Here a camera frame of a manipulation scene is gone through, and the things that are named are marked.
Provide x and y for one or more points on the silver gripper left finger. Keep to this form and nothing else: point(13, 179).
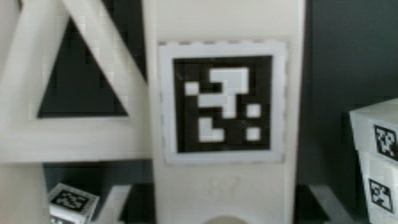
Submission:
point(129, 206)

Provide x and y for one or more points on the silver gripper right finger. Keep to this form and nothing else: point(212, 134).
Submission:
point(319, 208)

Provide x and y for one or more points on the white chair side plank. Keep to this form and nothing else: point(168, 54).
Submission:
point(224, 70)
point(73, 94)

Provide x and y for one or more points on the white chair seat part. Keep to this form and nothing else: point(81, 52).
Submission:
point(374, 121)

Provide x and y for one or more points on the white chair side plank front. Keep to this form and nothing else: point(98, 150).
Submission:
point(224, 70)

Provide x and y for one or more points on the white tagged cube left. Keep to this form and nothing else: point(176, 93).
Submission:
point(72, 205)

